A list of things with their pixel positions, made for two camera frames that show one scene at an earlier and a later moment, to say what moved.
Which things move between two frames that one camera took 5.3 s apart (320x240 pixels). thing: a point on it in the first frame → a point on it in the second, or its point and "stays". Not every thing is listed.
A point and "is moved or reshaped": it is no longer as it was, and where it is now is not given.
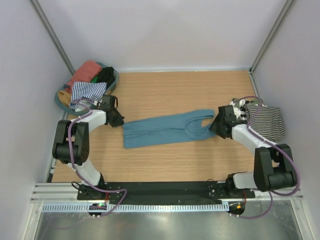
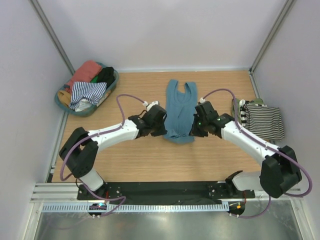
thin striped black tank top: x=267 y=123 stays
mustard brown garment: x=65 y=96 stays
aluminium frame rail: x=55 y=192 stays
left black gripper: x=119 y=122 → x=162 y=131
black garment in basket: x=106 y=75 stays
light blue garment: x=179 y=127 is moved or reshaped
